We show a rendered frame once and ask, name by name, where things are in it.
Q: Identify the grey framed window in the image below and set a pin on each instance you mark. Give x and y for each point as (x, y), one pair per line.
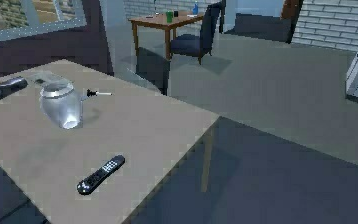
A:
(30, 16)

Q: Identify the silver metal kettle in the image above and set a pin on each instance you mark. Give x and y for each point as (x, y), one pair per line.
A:
(62, 103)

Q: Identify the black remote control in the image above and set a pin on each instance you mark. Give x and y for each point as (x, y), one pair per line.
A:
(100, 175)

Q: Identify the blue bottle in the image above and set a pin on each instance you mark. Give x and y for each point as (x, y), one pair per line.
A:
(195, 8)

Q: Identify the beige table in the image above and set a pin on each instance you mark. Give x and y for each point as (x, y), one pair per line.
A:
(127, 133)

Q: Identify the black and white pen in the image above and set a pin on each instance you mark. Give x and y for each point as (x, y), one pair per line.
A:
(98, 93)

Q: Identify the green cup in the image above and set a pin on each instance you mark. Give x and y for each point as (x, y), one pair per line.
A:
(169, 16)

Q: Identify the dark blue chair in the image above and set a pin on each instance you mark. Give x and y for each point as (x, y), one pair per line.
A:
(200, 36)

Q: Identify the brown wooden door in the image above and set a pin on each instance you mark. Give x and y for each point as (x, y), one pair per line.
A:
(292, 16)

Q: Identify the small black cup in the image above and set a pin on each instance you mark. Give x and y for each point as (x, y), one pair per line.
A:
(176, 13)

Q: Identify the brown wooden table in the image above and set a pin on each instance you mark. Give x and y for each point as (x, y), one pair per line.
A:
(162, 23)

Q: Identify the dark grey flat device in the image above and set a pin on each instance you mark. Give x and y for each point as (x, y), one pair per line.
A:
(5, 87)

